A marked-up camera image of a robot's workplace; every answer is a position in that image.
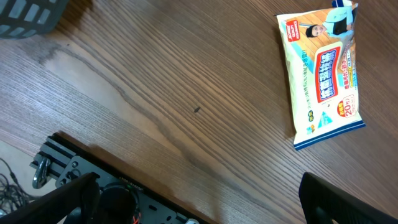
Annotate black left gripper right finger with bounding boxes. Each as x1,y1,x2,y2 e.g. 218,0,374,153
298,172,397,224

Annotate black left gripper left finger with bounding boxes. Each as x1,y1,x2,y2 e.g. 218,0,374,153
1,172,100,224

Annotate yellow wet wipes pack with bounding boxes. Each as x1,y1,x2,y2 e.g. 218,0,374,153
277,1,365,150

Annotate grey black shopping basket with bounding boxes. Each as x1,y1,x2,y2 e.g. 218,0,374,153
1,0,69,39

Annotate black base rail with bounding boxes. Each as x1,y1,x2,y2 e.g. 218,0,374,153
30,133,206,224

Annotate tangled black floor cables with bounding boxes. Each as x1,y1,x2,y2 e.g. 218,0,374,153
0,157,38,215

